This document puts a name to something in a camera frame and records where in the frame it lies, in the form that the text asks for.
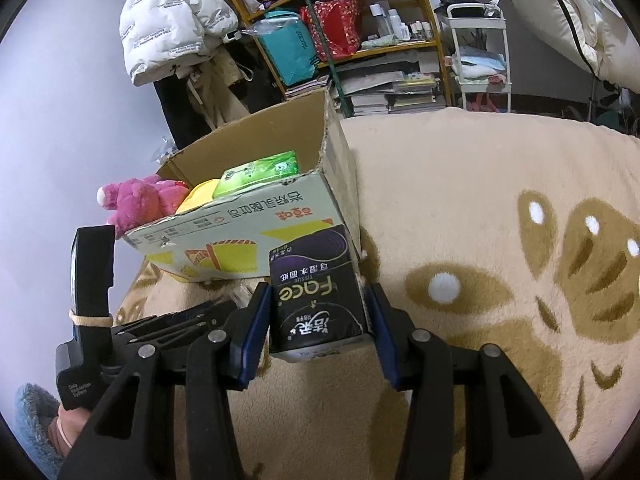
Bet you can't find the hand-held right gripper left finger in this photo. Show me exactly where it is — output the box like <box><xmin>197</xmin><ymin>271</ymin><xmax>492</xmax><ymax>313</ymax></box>
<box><xmin>57</xmin><ymin>282</ymin><xmax>272</xmax><ymax>480</ymax></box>

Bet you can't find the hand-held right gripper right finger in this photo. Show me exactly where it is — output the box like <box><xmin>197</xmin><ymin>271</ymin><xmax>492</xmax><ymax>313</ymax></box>
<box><xmin>366</xmin><ymin>282</ymin><xmax>585</xmax><ymax>480</ymax></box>

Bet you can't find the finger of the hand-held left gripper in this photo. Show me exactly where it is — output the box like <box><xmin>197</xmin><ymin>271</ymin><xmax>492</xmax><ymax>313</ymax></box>
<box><xmin>125</xmin><ymin>316</ymin><xmax>223</xmax><ymax>347</ymax></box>
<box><xmin>114</xmin><ymin>300</ymin><xmax>239</xmax><ymax>333</ymax></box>

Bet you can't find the black tissue pack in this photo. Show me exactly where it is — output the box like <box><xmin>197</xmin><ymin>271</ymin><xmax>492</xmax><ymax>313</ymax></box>
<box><xmin>267</xmin><ymin>224</ymin><xmax>374</xmax><ymax>364</ymax></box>

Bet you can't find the printed cardboard box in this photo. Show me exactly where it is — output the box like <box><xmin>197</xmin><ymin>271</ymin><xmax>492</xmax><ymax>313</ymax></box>
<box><xmin>124</xmin><ymin>89</ymin><xmax>363</xmax><ymax>283</ymax></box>

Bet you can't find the pink plush bear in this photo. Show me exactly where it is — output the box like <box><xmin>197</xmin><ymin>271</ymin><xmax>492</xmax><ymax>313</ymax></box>
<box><xmin>97</xmin><ymin>174</ymin><xmax>191</xmax><ymax>239</ymax></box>

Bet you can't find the yellow plush dog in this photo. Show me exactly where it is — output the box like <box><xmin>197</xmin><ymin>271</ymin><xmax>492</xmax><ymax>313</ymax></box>
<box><xmin>175</xmin><ymin>178</ymin><xmax>224</xmax><ymax>215</ymax></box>

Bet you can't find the green tissue pack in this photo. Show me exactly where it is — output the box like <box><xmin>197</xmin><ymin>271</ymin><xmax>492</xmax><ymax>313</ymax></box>
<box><xmin>212</xmin><ymin>151</ymin><xmax>304</xmax><ymax>199</ymax></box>

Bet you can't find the person's left forearm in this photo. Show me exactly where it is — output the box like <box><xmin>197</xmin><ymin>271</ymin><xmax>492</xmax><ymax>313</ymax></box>
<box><xmin>12</xmin><ymin>384</ymin><xmax>92</xmax><ymax>478</ymax></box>

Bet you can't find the plastic bag of toys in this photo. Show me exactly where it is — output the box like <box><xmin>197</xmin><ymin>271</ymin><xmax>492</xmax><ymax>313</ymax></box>
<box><xmin>150</xmin><ymin>135</ymin><xmax>179</xmax><ymax>167</ymax></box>

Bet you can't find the black hanging garment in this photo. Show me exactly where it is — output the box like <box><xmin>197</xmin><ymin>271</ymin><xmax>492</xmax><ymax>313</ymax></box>
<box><xmin>152</xmin><ymin>67</ymin><xmax>211</xmax><ymax>154</ymax></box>

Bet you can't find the beige patterned blanket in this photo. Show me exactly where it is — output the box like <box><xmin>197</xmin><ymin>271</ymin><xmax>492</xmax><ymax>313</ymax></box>
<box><xmin>112</xmin><ymin>107</ymin><xmax>640</xmax><ymax>480</ymax></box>

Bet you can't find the beige coat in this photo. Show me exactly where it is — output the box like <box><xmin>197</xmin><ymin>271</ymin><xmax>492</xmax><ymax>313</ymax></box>
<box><xmin>187</xmin><ymin>50</ymin><xmax>251</xmax><ymax>131</ymax></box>

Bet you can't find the stack of books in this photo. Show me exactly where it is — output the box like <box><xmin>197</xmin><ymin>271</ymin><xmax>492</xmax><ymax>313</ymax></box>
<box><xmin>285</xmin><ymin>57</ymin><xmax>448</xmax><ymax>117</ymax></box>

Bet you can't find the teal bag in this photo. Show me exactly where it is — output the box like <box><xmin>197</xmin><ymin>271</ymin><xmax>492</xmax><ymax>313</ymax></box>
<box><xmin>257</xmin><ymin>10</ymin><xmax>321</xmax><ymax>87</ymax></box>

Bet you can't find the white puffer jacket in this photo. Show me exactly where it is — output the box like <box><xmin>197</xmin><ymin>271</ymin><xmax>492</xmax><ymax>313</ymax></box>
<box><xmin>119</xmin><ymin>0</ymin><xmax>240</xmax><ymax>87</ymax></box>

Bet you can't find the green pole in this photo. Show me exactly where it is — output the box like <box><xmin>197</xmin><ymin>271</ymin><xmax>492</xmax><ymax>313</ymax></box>
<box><xmin>287</xmin><ymin>0</ymin><xmax>351</xmax><ymax>119</ymax></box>

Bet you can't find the white trolley cart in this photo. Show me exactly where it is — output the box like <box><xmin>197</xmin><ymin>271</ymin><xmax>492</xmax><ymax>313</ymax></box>
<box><xmin>445</xmin><ymin>2</ymin><xmax>514</xmax><ymax>113</ymax></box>

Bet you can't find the red patterned bag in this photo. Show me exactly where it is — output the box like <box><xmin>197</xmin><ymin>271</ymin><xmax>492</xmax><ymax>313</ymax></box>
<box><xmin>300</xmin><ymin>0</ymin><xmax>364</xmax><ymax>61</ymax></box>

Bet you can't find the row of white bottles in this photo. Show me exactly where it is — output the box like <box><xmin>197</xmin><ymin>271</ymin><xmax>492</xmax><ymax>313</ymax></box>
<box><xmin>369</xmin><ymin>2</ymin><xmax>437</xmax><ymax>44</ymax></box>

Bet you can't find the wooden shelf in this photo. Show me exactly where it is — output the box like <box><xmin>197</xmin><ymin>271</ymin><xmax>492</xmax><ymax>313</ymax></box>
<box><xmin>220</xmin><ymin>0</ymin><xmax>451</xmax><ymax>111</ymax></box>

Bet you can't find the white duvet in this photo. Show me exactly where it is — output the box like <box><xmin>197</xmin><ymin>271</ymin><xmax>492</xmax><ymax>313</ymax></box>
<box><xmin>482</xmin><ymin>0</ymin><xmax>640</xmax><ymax>94</ymax></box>

